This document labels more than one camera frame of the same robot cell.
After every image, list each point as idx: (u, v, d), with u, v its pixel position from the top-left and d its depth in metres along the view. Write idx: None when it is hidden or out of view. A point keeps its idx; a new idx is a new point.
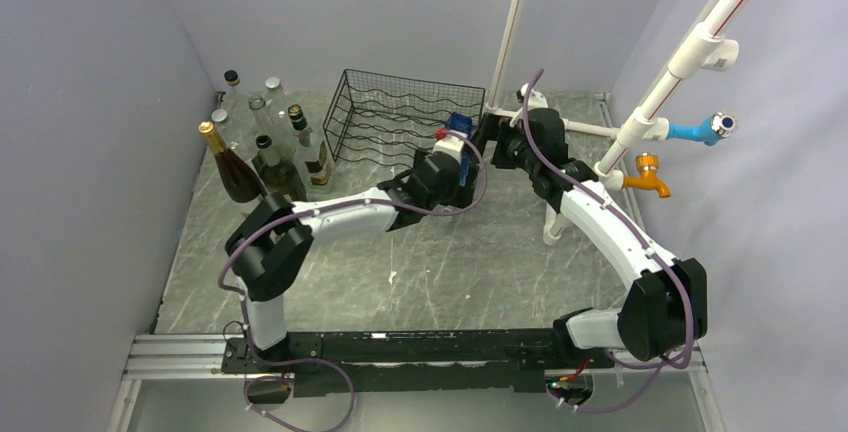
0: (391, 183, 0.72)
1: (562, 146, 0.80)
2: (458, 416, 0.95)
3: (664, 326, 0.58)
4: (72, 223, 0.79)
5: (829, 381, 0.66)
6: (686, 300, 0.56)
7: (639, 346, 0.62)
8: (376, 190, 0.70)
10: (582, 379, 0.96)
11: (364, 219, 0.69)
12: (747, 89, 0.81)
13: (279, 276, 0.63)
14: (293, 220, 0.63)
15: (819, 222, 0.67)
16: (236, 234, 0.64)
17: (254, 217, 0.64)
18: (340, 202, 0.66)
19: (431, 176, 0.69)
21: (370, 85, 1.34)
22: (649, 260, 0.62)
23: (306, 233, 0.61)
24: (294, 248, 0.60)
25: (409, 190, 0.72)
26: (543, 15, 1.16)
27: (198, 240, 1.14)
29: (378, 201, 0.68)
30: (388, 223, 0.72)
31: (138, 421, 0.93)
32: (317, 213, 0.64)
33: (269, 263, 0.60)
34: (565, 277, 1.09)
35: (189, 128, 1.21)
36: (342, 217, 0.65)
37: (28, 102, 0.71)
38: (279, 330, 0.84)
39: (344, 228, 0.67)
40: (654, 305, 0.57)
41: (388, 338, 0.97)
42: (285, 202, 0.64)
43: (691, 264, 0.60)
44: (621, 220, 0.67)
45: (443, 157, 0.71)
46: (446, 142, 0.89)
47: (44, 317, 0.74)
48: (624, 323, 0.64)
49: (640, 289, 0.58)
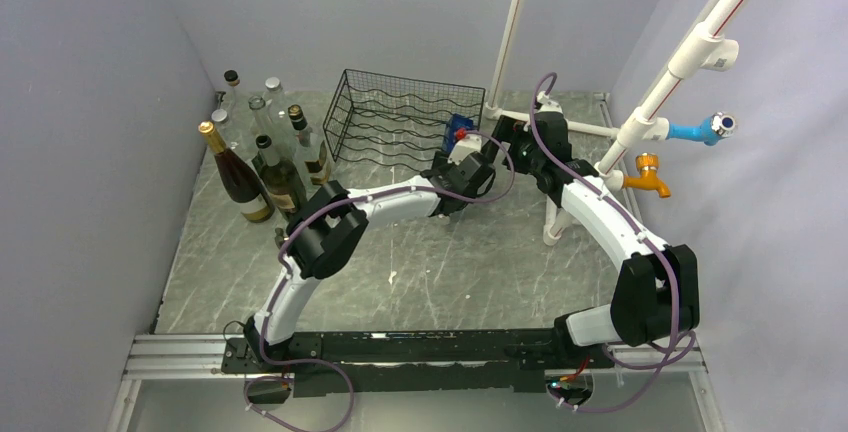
0: (433, 173, 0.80)
1: (567, 146, 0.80)
2: (458, 416, 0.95)
3: (652, 309, 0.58)
4: (72, 222, 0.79)
5: (829, 381, 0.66)
6: (673, 282, 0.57)
7: (628, 332, 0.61)
8: (419, 179, 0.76)
10: (582, 379, 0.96)
11: (410, 205, 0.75)
12: (747, 89, 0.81)
13: (338, 256, 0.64)
14: (350, 203, 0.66)
15: (820, 222, 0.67)
16: (297, 218, 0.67)
17: (312, 201, 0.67)
18: (390, 189, 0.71)
19: (473, 170, 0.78)
21: (371, 86, 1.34)
22: (640, 245, 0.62)
23: (362, 216, 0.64)
24: (354, 230, 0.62)
25: (449, 180, 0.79)
26: (543, 15, 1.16)
27: (197, 241, 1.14)
29: (422, 189, 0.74)
30: (430, 209, 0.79)
31: (137, 421, 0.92)
32: (370, 199, 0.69)
33: (331, 242, 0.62)
34: (565, 277, 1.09)
35: (190, 128, 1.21)
36: (390, 202, 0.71)
37: (28, 103, 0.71)
38: (288, 330, 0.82)
39: (393, 213, 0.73)
40: (642, 286, 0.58)
41: (388, 338, 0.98)
42: (342, 188, 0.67)
43: (683, 249, 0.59)
44: (616, 210, 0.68)
45: (481, 154, 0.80)
46: (466, 142, 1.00)
47: (45, 317, 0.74)
48: (614, 309, 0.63)
49: (628, 268, 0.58)
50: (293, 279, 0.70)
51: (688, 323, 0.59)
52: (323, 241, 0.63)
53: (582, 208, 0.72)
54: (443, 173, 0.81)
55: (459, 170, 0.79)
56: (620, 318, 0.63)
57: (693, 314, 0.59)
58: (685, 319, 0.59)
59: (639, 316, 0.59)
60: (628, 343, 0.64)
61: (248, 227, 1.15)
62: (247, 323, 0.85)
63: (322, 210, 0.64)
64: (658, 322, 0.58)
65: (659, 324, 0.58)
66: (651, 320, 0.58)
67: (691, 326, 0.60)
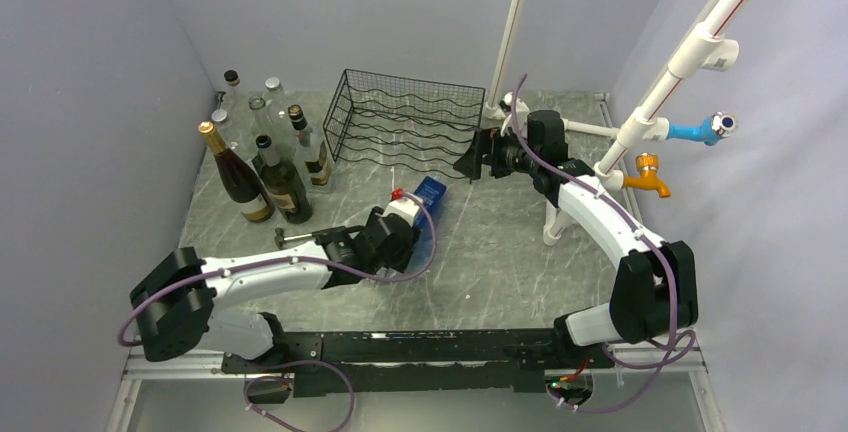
0: (334, 237, 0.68)
1: (563, 145, 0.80)
2: (458, 416, 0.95)
3: (652, 307, 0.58)
4: (71, 221, 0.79)
5: (831, 383, 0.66)
6: (671, 279, 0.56)
7: (628, 330, 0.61)
8: (311, 246, 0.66)
10: (582, 379, 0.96)
11: (290, 279, 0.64)
12: (747, 89, 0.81)
13: (179, 337, 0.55)
14: (198, 281, 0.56)
15: (819, 223, 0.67)
16: (139, 290, 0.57)
17: (158, 271, 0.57)
18: (261, 261, 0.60)
19: (381, 237, 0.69)
21: (370, 86, 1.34)
22: (638, 242, 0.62)
23: (208, 298, 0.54)
24: (194, 314, 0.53)
25: (353, 247, 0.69)
26: (542, 15, 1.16)
27: (197, 241, 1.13)
29: (306, 260, 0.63)
30: (321, 282, 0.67)
31: (137, 422, 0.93)
32: (227, 274, 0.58)
33: (165, 328, 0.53)
34: (565, 277, 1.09)
35: (189, 128, 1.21)
36: (259, 276, 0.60)
37: (29, 102, 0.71)
38: (266, 340, 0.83)
39: (268, 288, 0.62)
40: (640, 285, 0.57)
41: (388, 338, 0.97)
42: (196, 258, 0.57)
43: (681, 246, 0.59)
44: (611, 206, 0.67)
45: (394, 218, 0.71)
46: (400, 203, 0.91)
47: (46, 317, 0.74)
48: (614, 306, 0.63)
49: (626, 266, 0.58)
50: (213, 323, 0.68)
51: (686, 319, 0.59)
52: (154, 327, 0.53)
53: (580, 208, 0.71)
54: (347, 240, 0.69)
55: (366, 237, 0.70)
56: (619, 316, 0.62)
57: (691, 309, 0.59)
58: (684, 314, 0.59)
59: (637, 313, 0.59)
60: (628, 340, 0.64)
61: (248, 227, 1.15)
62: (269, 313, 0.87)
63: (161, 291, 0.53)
64: (656, 318, 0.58)
65: (659, 320, 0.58)
66: (650, 316, 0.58)
67: (690, 321, 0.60)
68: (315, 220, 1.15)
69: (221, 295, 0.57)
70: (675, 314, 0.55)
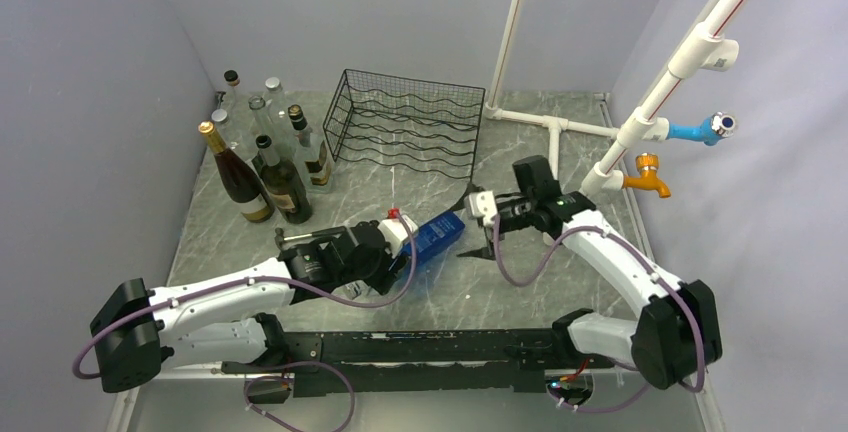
0: (303, 248, 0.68)
1: (555, 182, 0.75)
2: (458, 416, 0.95)
3: (679, 352, 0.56)
4: (71, 221, 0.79)
5: (830, 384, 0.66)
6: (695, 322, 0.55)
7: (654, 376, 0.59)
8: (276, 263, 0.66)
10: (583, 379, 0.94)
11: (250, 301, 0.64)
12: (747, 88, 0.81)
13: (136, 368, 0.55)
14: (146, 314, 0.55)
15: (819, 223, 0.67)
16: (93, 324, 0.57)
17: (109, 304, 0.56)
18: (213, 287, 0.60)
19: (348, 250, 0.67)
21: (370, 85, 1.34)
22: (656, 286, 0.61)
23: (156, 331, 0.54)
24: (143, 349, 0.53)
25: (322, 258, 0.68)
26: (542, 15, 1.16)
27: (197, 241, 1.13)
29: (264, 281, 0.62)
30: (286, 299, 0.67)
31: (138, 421, 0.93)
32: (176, 305, 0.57)
33: (118, 362, 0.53)
34: (565, 277, 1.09)
35: (190, 128, 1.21)
36: (212, 303, 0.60)
37: (29, 102, 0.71)
38: (258, 345, 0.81)
39: (225, 312, 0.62)
40: (665, 332, 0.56)
41: (388, 338, 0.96)
42: (144, 290, 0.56)
43: (697, 287, 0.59)
44: (625, 247, 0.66)
45: (363, 229, 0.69)
46: (389, 224, 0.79)
47: (46, 316, 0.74)
48: (637, 352, 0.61)
49: (647, 314, 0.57)
50: (183, 341, 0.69)
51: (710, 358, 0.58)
52: (108, 361, 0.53)
53: (589, 248, 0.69)
54: (315, 252, 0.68)
55: (336, 251, 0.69)
56: (644, 362, 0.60)
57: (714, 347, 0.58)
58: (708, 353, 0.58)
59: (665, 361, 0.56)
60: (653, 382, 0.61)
61: (248, 227, 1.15)
62: (262, 314, 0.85)
63: (110, 327, 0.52)
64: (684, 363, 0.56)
65: (686, 364, 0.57)
66: (677, 363, 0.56)
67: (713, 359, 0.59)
68: (315, 220, 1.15)
69: (170, 326, 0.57)
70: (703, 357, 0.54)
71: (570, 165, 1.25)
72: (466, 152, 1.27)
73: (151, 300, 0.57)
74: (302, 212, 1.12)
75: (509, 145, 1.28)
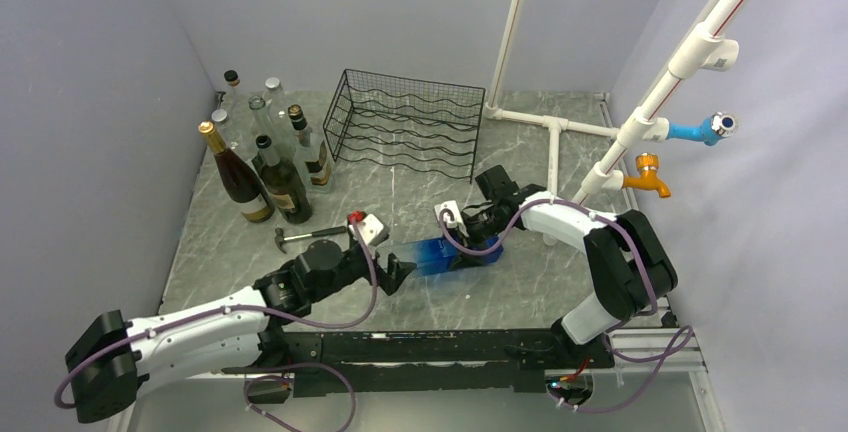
0: (270, 279, 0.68)
1: (512, 182, 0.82)
2: (457, 415, 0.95)
3: (628, 276, 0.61)
4: (69, 220, 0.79)
5: (831, 382, 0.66)
6: (632, 244, 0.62)
7: (617, 308, 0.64)
8: (247, 294, 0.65)
10: (582, 379, 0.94)
11: (225, 330, 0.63)
12: (747, 88, 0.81)
13: (111, 398, 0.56)
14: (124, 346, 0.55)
15: (819, 224, 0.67)
16: (71, 354, 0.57)
17: (87, 335, 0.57)
18: (187, 317, 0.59)
19: (304, 276, 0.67)
21: (370, 86, 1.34)
22: (595, 223, 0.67)
23: (134, 362, 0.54)
24: (119, 380, 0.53)
25: (290, 285, 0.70)
26: (541, 15, 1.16)
27: (197, 240, 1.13)
29: (240, 309, 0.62)
30: (260, 326, 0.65)
31: (139, 422, 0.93)
32: (153, 334, 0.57)
33: (97, 392, 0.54)
34: (565, 277, 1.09)
35: (190, 128, 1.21)
36: (189, 333, 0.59)
37: (29, 103, 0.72)
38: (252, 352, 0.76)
39: (200, 341, 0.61)
40: (610, 258, 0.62)
41: (388, 338, 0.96)
42: (121, 322, 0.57)
43: (631, 215, 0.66)
44: (565, 205, 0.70)
45: (315, 250, 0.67)
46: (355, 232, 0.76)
47: (45, 316, 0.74)
48: (598, 293, 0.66)
49: (591, 242, 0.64)
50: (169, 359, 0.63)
51: (665, 279, 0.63)
52: (86, 392, 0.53)
53: (542, 218, 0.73)
54: (284, 280, 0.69)
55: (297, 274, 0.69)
56: (607, 298, 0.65)
57: (664, 267, 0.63)
58: (659, 274, 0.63)
59: (619, 287, 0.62)
60: (621, 320, 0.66)
61: (248, 227, 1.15)
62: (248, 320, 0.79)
63: (87, 360, 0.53)
64: (636, 286, 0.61)
65: (639, 288, 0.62)
66: (632, 287, 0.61)
67: (666, 280, 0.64)
68: (315, 220, 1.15)
69: (148, 356, 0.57)
70: (644, 272, 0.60)
71: (570, 165, 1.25)
72: (466, 152, 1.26)
73: (129, 331, 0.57)
74: (294, 216, 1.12)
75: (509, 145, 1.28)
